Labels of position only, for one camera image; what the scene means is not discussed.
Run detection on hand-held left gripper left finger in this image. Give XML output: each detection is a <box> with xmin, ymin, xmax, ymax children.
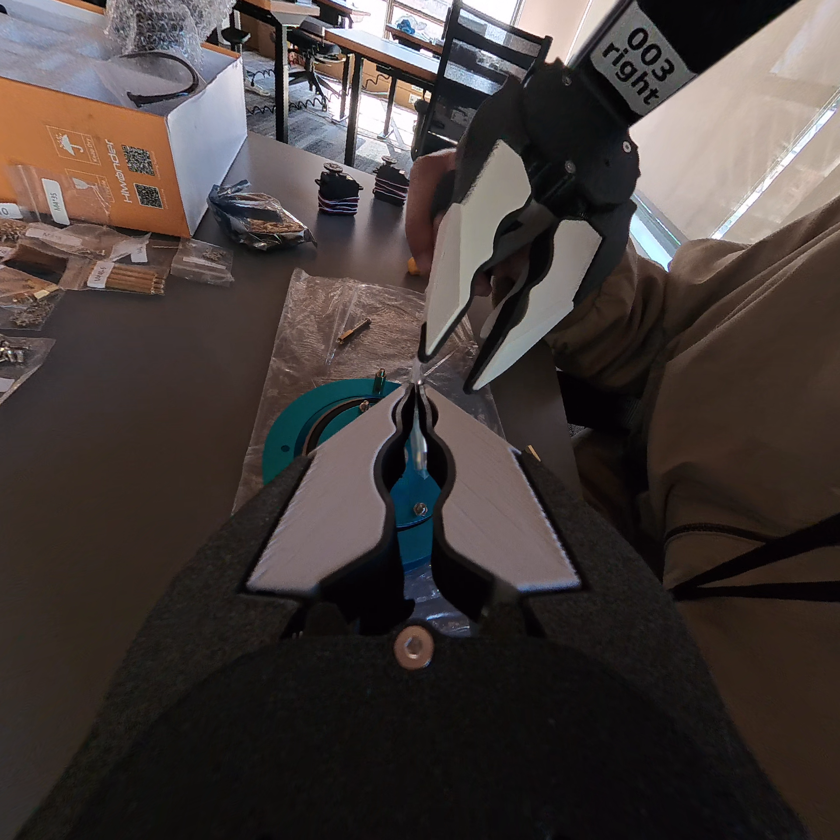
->
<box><xmin>245</xmin><ymin>386</ymin><xmax>418</xmax><ymax>601</ymax></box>

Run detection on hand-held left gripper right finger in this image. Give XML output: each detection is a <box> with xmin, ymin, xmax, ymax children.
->
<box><xmin>417</xmin><ymin>386</ymin><xmax>583</xmax><ymax>601</ymax></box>

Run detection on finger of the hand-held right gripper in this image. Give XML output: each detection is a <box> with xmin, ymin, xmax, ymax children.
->
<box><xmin>462</xmin><ymin>218</ymin><xmax>605</xmax><ymax>395</ymax></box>
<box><xmin>419</xmin><ymin>140</ymin><xmax>534</xmax><ymax>363</ymax></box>

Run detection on small clear plastic bag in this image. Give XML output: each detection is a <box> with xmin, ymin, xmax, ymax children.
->
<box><xmin>403</xmin><ymin>357</ymin><xmax>437</xmax><ymax>483</ymax></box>

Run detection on grey desk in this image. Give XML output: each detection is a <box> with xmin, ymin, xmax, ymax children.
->
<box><xmin>0</xmin><ymin>130</ymin><xmax>585</xmax><ymax>840</ymax></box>

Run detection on person's right hand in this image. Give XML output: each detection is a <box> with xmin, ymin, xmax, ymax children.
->
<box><xmin>403</xmin><ymin>150</ymin><xmax>462</xmax><ymax>265</ymax></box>

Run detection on black servo motor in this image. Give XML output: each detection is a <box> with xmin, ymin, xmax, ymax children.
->
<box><xmin>316</xmin><ymin>163</ymin><xmax>364</xmax><ymax>216</ymax></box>
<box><xmin>372</xmin><ymin>157</ymin><xmax>411</xmax><ymax>207</ymax></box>

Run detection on black slatted chair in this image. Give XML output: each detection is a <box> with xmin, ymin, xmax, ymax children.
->
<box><xmin>412</xmin><ymin>0</ymin><xmax>552</xmax><ymax>161</ymax></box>

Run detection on white roller blind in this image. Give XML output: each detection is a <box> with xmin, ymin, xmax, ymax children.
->
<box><xmin>626</xmin><ymin>0</ymin><xmax>840</xmax><ymax>247</ymax></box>

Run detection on clear plastic sheet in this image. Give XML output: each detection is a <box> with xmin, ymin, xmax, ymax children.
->
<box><xmin>233</xmin><ymin>268</ymin><xmax>506</xmax><ymax>641</ymax></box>

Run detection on wood-edged table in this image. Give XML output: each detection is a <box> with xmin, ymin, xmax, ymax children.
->
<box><xmin>233</xmin><ymin>0</ymin><xmax>342</xmax><ymax>144</ymax></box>
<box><xmin>325</xmin><ymin>26</ymin><xmax>454</xmax><ymax>168</ymax></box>

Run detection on dark antistatic bag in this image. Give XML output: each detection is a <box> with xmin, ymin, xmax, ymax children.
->
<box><xmin>208</xmin><ymin>180</ymin><xmax>317</xmax><ymax>252</ymax></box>

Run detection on person's beige jacket torso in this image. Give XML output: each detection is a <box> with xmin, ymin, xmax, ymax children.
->
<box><xmin>571</xmin><ymin>197</ymin><xmax>840</xmax><ymax>840</ymax></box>

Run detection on black office chair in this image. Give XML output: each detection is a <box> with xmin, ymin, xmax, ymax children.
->
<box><xmin>285</xmin><ymin>18</ymin><xmax>349</xmax><ymax>112</ymax></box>

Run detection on spread of hardware packets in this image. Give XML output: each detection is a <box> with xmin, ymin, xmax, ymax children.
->
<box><xmin>0</xmin><ymin>163</ymin><xmax>235</xmax><ymax>404</ymax></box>

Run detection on bubble wrap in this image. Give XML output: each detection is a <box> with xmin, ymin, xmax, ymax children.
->
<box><xmin>105</xmin><ymin>0</ymin><xmax>237</xmax><ymax>53</ymax></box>

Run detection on orange and white cardboard box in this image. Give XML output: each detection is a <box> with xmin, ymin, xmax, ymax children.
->
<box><xmin>0</xmin><ymin>13</ymin><xmax>249</xmax><ymax>238</ymax></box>

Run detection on teal round base plate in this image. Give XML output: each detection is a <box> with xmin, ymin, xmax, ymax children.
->
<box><xmin>262</xmin><ymin>379</ymin><xmax>454</xmax><ymax>585</ymax></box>

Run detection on black coiled cable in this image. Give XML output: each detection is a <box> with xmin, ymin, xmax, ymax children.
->
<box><xmin>246</xmin><ymin>59</ymin><xmax>329</xmax><ymax>116</ymax></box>

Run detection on black lanyard strap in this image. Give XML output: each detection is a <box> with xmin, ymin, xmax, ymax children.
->
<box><xmin>663</xmin><ymin>515</ymin><xmax>840</xmax><ymax>601</ymax></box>

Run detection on black curved strap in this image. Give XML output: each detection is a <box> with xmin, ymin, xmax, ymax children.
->
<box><xmin>117</xmin><ymin>52</ymin><xmax>201</xmax><ymax>106</ymax></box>

